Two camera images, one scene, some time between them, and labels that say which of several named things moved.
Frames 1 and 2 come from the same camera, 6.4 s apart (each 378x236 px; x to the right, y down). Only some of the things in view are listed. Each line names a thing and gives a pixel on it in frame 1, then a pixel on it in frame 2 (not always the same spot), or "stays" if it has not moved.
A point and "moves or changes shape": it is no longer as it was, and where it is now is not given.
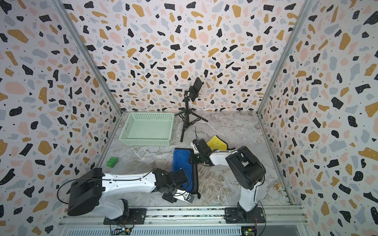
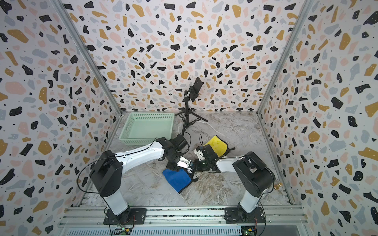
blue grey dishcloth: x=181 y=160 moves or changes shape
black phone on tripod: x=194 y=90 stays
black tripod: x=187 y=112 stays
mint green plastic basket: x=147 y=129 stays
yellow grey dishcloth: x=216 y=143 stays
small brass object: x=276 y=187 stays
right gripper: x=193 y=159 → x=196 y=166
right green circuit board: x=248 y=230 stays
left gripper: x=171 y=199 → x=173 y=167
